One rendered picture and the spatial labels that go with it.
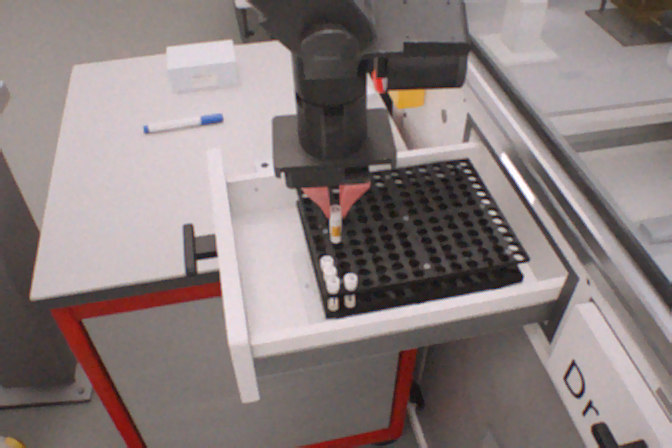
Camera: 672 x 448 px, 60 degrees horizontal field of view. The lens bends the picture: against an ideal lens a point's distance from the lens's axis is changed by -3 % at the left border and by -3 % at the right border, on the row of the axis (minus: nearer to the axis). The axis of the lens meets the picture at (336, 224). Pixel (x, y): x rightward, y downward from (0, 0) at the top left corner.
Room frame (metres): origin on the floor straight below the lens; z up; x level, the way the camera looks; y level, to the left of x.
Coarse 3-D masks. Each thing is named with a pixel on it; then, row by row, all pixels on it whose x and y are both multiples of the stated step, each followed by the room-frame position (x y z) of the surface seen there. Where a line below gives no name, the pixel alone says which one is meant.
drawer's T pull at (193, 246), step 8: (184, 224) 0.46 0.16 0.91; (192, 224) 0.46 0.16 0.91; (184, 232) 0.45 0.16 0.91; (192, 232) 0.45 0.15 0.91; (184, 240) 0.44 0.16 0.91; (192, 240) 0.44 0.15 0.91; (200, 240) 0.44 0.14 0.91; (208, 240) 0.44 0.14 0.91; (184, 248) 0.43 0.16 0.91; (192, 248) 0.43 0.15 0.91; (200, 248) 0.43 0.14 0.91; (208, 248) 0.43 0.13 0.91; (216, 248) 0.43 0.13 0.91; (184, 256) 0.41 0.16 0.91; (192, 256) 0.41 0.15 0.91; (200, 256) 0.42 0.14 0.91; (208, 256) 0.42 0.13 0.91; (216, 256) 0.42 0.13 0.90; (184, 264) 0.40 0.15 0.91; (192, 264) 0.40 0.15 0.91; (192, 272) 0.39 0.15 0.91
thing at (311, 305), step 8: (296, 256) 0.47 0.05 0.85; (304, 256) 0.47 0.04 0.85; (296, 264) 0.46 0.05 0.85; (304, 264) 0.46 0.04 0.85; (296, 272) 0.46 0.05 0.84; (304, 272) 0.45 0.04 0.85; (304, 280) 0.44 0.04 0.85; (304, 288) 0.42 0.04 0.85; (312, 288) 0.42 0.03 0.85; (304, 296) 0.41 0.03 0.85; (312, 296) 0.41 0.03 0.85; (304, 304) 0.41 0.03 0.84; (312, 304) 0.40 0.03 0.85; (312, 312) 0.39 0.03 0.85; (312, 320) 0.38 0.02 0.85; (320, 320) 0.38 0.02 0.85
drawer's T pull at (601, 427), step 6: (594, 426) 0.22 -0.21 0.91; (600, 426) 0.22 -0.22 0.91; (606, 426) 0.22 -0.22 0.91; (594, 432) 0.22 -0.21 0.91; (600, 432) 0.22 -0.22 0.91; (606, 432) 0.22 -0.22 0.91; (594, 438) 0.22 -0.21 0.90; (600, 438) 0.21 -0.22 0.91; (606, 438) 0.21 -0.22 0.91; (612, 438) 0.21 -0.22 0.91; (600, 444) 0.21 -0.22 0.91; (606, 444) 0.21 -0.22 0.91; (612, 444) 0.21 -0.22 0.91; (624, 444) 0.21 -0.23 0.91; (630, 444) 0.21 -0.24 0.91; (636, 444) 0.21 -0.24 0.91; (642, 444) 0.21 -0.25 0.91
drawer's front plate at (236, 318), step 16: (208, 160) 0.55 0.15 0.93; (224, 176) 0.52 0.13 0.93; (224, 192) 0.50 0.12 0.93; (224, 208) 0.47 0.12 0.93; (224, 224) 0.44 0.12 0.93; (224, 240) 0.42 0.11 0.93; (224, 256) 0.40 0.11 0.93; (224, 272) 0.38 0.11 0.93; (240, 272) 0.45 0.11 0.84; (224, 288) 0.36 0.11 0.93; (240, 288) 0.36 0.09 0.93; (224, 304) 0.34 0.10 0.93; (240, 304) 0.34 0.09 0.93; (240, 320) 0.32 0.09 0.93; (240, 336) 0.30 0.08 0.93; (240, 352) 0.30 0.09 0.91; (240, 368) 0.30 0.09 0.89; (240, 384) 0.30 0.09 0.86; (256, 384) 0.30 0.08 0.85; (256, 400) 0.30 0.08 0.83
